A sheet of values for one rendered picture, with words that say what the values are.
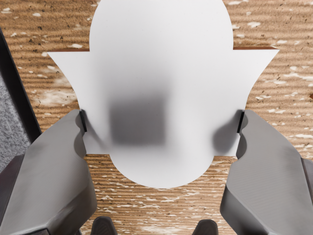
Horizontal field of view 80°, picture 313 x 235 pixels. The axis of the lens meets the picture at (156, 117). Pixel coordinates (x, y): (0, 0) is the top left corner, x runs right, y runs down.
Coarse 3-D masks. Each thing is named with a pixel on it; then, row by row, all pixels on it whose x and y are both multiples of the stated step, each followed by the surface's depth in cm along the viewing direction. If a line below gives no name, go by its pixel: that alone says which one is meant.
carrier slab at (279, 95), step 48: (0, 0) 10; (48, 0) 10; (96, 0) 10; (240, 0) 10; (288, 0) 10; (48, 48) 12; (288, 48) 11; (48, 96) 13; (288, 96) 12; (96, 192) 18; (144, 192) 18; (192, 192) 18
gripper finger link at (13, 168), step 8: (16, 160) 8; (8, 168) 8; (16, 168) 8; (0, 176) 7; (8, 176) 7; (16, 176) 7; (0, 184) 7; (8, 184) 7; (0, 192) 7; (8, 192) 7; (0, 200) 6; (8, 200) 6; (0, 208) 6; (0, 216) 6; (0, 224) 6; (40, 232) 5
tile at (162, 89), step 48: (144, 0) 9; (192, 0) 9; (96, 48) 10; (144, 48) 10; (192, 48) 10; (240, 48) 11; (96, 96) 12; (144, 96) 12; (192, 96) 12; (240, 96) 12; (96, 144) 14; (144, 144) 14; (192, 144) 14
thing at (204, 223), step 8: (104, 216) 6; (96, 224) 6; (104, 224) 6; (112, 224) 6; (200, 224) 5; (208, 224) 5; (216, 224) 5; (96, 232) 5; (104, 232) 5; (112, 232) 5; (200, 232) 5; (208, 232) 5; (216, 232) 5
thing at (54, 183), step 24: (72, 120) 11; (48, 144) 9; (72, 144) 9; (24, 168) 8; (48, 168) 8; (72, 168) 8; (24, 192) 7; (48, 192) 7; (72, 192) 7; (24, 216) 6; (48, 216) 6; (72, 216) 6
